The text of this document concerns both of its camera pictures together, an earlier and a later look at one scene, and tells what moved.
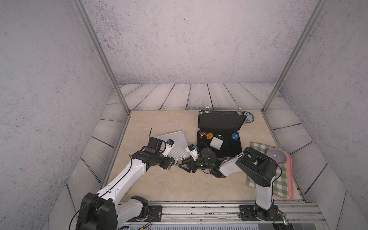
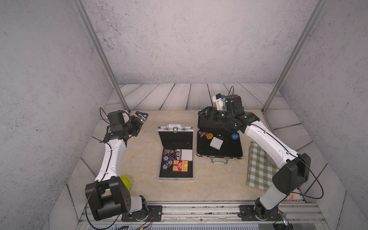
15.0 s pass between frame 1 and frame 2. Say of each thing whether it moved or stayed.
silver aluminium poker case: moved
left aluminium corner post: stayed
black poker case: stayed
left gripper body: moved
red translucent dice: stayed
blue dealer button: stayed
